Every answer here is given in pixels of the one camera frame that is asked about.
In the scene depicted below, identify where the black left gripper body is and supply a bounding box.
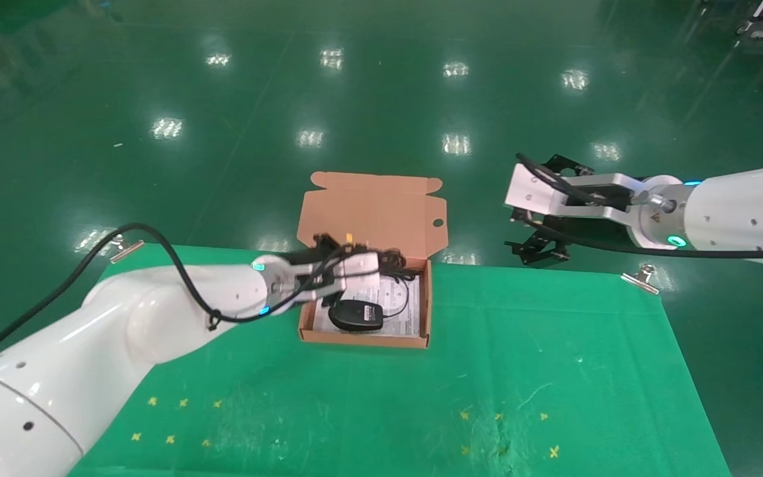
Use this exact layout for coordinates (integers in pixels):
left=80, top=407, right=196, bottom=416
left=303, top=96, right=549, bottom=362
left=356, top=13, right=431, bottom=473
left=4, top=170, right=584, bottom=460
left=295, top=232, right=357, bottom=267

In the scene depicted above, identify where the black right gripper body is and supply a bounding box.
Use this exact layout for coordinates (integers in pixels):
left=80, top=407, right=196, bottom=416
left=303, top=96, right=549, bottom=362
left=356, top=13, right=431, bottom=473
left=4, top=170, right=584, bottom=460
left=557, top=219, right=629, bottom=239

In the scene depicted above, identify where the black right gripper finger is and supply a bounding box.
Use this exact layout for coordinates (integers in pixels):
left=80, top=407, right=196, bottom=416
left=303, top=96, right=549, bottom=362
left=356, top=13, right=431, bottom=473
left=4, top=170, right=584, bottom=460
left=505, top=211, right=569, bottom=267
left=540, top=154, right=595, bottom=178

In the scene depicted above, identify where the black USB cable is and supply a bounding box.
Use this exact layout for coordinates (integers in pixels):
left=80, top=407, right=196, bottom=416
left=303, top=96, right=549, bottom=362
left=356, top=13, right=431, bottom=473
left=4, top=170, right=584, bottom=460
left=327, top=275, right=417, bottom=334

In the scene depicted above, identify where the orange cardboard box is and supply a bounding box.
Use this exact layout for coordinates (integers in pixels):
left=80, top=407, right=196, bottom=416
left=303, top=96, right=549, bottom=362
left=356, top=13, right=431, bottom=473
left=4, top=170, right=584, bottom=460
left=297, top=171, right=450, bottom=350

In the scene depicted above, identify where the white printed paper leaflet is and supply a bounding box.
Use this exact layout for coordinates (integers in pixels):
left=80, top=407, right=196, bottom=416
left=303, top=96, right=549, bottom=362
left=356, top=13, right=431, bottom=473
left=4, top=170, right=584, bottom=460
left=314, top=270, right=422, bottom=339

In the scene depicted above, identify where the metal binder clip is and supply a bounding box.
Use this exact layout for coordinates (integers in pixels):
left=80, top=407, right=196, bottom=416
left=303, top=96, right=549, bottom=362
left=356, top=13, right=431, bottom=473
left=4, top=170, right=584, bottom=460
left=622, top=264, right=662, bottom=295
left=110, top=235, right=146, bottom=264

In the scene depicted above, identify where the green table mat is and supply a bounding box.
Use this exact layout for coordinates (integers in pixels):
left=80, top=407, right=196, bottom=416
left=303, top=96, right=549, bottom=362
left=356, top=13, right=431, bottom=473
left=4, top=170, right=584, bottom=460
left=67, top=242, right=733, bottom=477

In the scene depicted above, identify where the short black camera cable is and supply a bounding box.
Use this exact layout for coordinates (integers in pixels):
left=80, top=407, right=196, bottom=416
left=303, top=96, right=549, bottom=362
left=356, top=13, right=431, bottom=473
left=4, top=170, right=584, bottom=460
left=516, top=152, right=627, bottom=203

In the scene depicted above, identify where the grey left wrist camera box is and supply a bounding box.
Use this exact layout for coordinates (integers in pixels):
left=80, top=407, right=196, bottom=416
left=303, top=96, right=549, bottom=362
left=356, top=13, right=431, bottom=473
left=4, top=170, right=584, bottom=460
left=289, top=250, right=382, bottom=307

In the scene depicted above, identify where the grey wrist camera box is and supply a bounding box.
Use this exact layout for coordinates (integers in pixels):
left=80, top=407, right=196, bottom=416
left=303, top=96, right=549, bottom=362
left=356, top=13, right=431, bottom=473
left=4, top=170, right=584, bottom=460
left=505, top=162, right=644, bottom=223
left=289, top=250, right=382, bottom=307

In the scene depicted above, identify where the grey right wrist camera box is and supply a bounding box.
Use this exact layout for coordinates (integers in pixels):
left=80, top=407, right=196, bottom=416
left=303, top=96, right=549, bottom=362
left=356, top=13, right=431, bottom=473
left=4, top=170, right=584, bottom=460
left=505, top=162, right=644, bottom=223

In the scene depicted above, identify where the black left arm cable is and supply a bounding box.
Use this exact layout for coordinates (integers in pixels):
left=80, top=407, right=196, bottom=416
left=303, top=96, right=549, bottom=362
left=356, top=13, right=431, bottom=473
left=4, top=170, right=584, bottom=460
left=0, top=223, right=356, bottom=375

